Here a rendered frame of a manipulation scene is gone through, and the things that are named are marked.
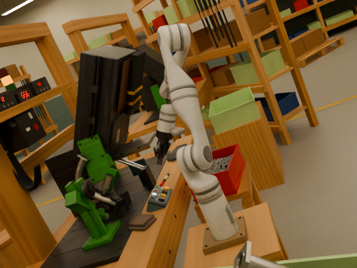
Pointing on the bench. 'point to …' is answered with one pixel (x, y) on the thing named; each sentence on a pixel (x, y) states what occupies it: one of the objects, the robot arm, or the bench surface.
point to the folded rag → (142, 222)
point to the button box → (154, 204)
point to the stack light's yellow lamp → (7, 81)
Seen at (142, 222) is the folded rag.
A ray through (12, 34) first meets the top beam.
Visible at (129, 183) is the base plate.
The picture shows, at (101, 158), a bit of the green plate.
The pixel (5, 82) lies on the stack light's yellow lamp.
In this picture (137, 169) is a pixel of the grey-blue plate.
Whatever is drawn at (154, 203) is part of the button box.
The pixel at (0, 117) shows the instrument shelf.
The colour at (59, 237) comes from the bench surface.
